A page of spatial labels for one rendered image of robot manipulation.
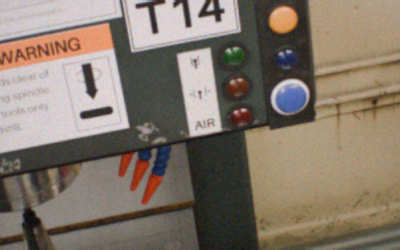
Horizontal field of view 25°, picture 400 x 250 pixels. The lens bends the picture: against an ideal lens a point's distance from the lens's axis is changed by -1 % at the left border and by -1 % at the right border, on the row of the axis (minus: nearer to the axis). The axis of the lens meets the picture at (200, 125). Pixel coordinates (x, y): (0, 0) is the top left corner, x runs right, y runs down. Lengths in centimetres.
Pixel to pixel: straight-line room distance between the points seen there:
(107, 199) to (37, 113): 83
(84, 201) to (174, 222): 18
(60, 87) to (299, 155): 137
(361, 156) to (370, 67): 24
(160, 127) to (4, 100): 15
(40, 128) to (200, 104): 15
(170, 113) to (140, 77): 5
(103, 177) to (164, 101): 79
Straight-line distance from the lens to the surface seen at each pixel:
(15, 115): 83
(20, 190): 102
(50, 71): 81
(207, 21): 80
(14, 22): 79
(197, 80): 82
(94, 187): 162
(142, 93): 82
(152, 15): 79
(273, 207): 220
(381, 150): 220
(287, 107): 84
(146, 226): 168
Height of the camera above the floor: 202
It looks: 30 degrees down
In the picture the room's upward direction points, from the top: 9 degrees counter-clockwise
